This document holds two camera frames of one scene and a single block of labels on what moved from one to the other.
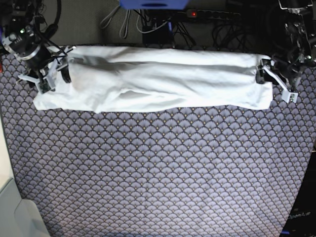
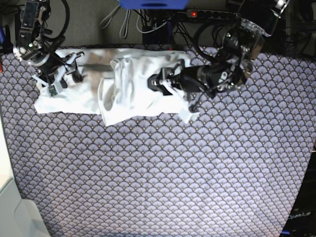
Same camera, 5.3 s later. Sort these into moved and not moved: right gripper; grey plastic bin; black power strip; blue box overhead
Moved: right gripper
Not moved: grey plastic bin; blue box overhead; black power strip
